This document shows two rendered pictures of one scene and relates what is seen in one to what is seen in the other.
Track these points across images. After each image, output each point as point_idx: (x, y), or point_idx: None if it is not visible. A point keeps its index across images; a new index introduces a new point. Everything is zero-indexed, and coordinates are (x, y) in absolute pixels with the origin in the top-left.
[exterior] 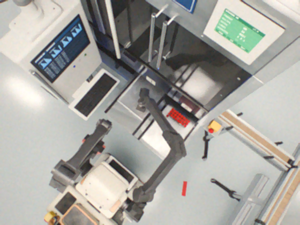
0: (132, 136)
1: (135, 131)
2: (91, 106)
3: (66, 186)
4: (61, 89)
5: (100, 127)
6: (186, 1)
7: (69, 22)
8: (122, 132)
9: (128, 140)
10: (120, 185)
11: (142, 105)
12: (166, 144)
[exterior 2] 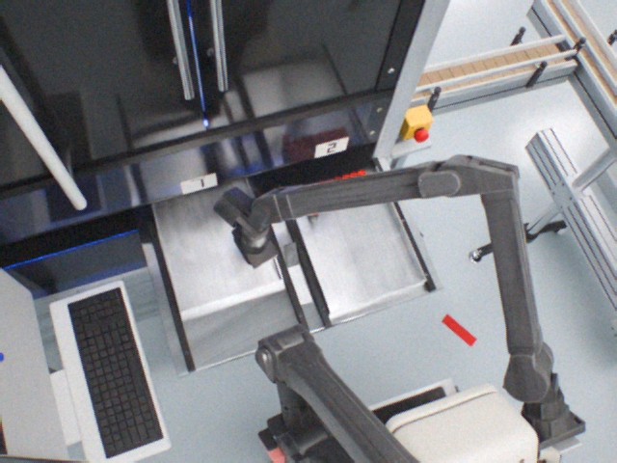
0: (258, 377)
1: (302, 319)
2: (141, 403)
3: None
4: (36, 449)
5: (298, 354)
6: None
7: None
8: (232, 396)
9: (262, 393)
10: (493, 405)
11: (268, 233)
12: (384, 262)
